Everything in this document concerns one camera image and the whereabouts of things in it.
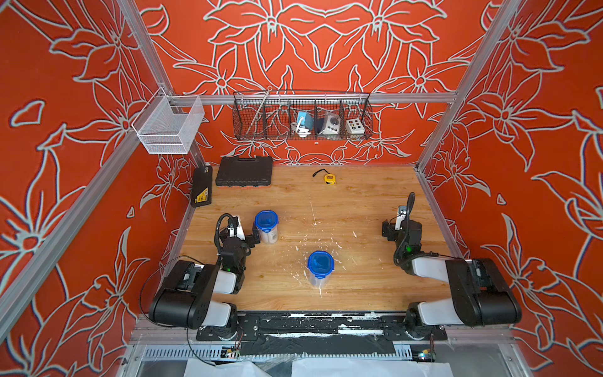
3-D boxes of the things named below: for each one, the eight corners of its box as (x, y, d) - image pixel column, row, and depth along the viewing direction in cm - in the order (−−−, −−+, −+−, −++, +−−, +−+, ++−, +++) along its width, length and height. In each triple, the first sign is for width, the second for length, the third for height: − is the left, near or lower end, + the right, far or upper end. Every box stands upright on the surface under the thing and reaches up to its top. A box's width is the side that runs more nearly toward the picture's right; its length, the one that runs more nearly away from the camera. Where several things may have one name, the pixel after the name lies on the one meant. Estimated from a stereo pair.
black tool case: (217, 190, 112) (213, 182, 108) (225, 163, 124) (222, 156, 119) (270, 190, 112) (269, 182, 108) (273, 163, 124) (272, 156, 119)
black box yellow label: (191, 208, 106) (189, 204, 104) (194, 170, 122) (192, 166, 119) (212, 204, 107) (210, 200, 105) (212, 167, 123) (210, 163, 121)
